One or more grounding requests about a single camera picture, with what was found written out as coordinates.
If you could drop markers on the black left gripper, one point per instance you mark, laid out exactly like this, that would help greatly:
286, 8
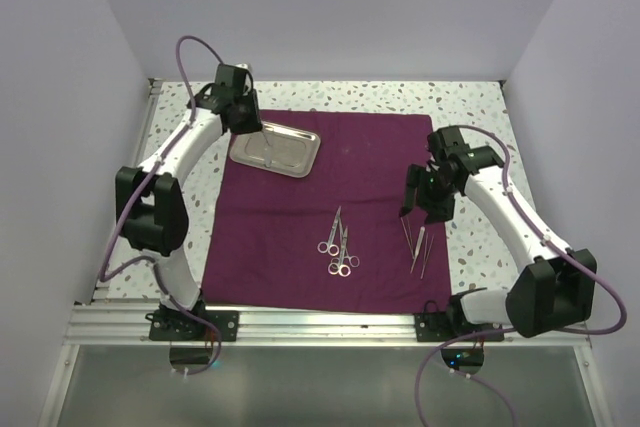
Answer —
253, 124

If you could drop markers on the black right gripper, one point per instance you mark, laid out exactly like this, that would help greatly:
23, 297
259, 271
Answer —
438, 212

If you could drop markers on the broad steel forceps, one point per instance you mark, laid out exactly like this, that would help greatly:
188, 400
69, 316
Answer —
417, 247

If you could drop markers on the stainless steel instrument tray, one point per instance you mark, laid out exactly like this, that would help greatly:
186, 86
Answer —
294, 150

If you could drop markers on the purple cloth wrap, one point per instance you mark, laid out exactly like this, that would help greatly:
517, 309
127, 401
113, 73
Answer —
263, 249

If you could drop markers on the steel surgical scissors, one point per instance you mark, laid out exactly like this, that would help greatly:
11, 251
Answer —
345, 259

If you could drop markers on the steel ring-handled clamp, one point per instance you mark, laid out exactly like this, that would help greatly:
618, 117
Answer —
335, 271

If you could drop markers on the steel scalpel handle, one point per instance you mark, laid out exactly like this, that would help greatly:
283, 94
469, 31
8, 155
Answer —
268, 151

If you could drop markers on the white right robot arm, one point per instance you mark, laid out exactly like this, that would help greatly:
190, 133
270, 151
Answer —
554, 288

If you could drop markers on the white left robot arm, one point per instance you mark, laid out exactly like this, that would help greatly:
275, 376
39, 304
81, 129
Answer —
150, 208

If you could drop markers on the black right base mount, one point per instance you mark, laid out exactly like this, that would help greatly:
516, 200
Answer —
434, 325

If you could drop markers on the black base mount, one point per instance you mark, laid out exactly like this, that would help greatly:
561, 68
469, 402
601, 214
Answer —
168, 325
434, 325

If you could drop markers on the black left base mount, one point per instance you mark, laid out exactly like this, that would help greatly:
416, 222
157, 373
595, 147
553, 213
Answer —
168, 325

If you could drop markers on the aluminium frame rail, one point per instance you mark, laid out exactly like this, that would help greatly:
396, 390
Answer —
118, 323

